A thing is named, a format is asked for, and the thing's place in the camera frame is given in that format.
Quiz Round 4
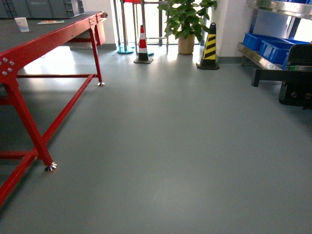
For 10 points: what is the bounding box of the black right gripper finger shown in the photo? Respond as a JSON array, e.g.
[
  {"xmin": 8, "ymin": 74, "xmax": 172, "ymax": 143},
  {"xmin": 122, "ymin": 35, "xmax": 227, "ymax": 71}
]
[{"xmin": 251, "ymin": 69, "xmax": 287, "ymax": 87}]

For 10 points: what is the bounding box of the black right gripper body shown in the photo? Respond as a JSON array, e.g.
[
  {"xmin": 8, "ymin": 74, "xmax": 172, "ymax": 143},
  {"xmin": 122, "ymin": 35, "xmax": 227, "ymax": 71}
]
[{"xmin": 279, "ymin": 44, "xmax": 312, "ymax": 109}]

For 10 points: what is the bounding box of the blue shelf bin lower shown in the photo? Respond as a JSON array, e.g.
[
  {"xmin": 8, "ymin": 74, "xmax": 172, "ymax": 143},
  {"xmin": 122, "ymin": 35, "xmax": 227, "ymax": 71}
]
[{"xmin": 243, "ymin": 33, "xmax": 310, "ymax": 70}]

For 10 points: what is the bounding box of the metal shelf rack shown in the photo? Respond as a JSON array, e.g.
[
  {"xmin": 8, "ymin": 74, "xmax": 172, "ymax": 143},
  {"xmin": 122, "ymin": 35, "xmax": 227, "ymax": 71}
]
[{"xmin": 237, "ymin": 0, "xmax": 312, "ymax": 70}]

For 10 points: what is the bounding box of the yellow black traffic cone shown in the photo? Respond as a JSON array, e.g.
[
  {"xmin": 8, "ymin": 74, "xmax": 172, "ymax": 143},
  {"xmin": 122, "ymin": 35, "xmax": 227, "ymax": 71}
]
[{"xmin": 196, "ymin": 22, "xmax": 220, "ymax": 70}]

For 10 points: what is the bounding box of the potted green plant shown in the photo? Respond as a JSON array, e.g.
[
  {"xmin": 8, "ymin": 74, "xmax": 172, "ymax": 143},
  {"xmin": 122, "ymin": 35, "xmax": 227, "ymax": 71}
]
[{"xmin": 157, "ymin": 0, "xmax": 217, "ymax": 55}]

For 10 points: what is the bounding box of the red white traffic cone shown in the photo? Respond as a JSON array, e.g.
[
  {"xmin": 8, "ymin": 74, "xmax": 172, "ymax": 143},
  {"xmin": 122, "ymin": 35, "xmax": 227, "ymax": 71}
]
[{"xmin": 134, "ymin": 25, "xmax": 154, "ymax": 64}]

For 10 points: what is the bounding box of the white paper cup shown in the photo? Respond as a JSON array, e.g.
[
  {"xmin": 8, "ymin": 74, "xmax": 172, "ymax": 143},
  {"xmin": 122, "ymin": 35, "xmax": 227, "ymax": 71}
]
[{"xmin": 14, "ymin": 17, "xmax": 29, "ymax": 33}]

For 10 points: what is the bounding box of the grey plastic crate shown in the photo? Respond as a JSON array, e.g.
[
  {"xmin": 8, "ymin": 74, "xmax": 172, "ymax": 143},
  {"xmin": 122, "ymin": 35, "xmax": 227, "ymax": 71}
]
[{"xmin": 0, "ymin": 0, "xmax": 84, "ymax": 19}]

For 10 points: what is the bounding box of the red metal table frame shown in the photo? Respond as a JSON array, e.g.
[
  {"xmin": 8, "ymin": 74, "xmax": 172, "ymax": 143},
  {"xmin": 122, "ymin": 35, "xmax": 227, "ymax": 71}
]
[{"xmin": 0, "ymin": 11, "xmax": 109, "ymax": 208}]

